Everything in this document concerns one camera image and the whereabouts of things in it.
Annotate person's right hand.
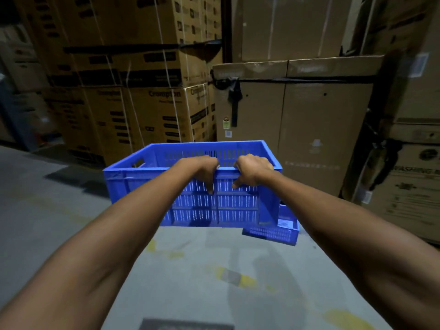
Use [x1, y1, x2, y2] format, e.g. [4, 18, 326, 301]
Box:
[232, 153, 275, 190]

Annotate person's left hand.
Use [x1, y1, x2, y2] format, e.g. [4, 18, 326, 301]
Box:
[177, 155, 220, 195]

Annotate blue plastic crate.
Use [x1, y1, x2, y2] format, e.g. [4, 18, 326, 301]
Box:
[242, 203, 300, 247]
[103, 140, 283, 228]

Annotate person's left forearm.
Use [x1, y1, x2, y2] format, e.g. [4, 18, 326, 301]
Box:
[0, 161, 197, 330]

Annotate person's right forearm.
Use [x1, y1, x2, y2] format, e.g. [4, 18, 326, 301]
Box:
[258, 170, 440, 330]

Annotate large plain cardboard box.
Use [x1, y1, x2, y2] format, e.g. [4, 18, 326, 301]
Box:
[212, 55, 385, 198]

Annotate stack of printed cardboard boxes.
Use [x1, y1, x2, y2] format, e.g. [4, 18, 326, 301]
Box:
[14, 0, 223, 168]

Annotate printed appliance cardboard box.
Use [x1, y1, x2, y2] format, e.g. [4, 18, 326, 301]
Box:
[340, 123, 440, 245]

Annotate tall cardboard box white label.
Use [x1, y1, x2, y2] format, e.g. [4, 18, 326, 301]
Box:
[357, 0, 440, 126]

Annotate dim stacked cardboard boxes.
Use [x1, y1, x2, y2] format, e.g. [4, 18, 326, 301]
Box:
[0, 17, 62, 151]

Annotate plain cardboard box with strapping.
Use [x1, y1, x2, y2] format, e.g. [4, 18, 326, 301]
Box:
[231, 0, 355, 63]

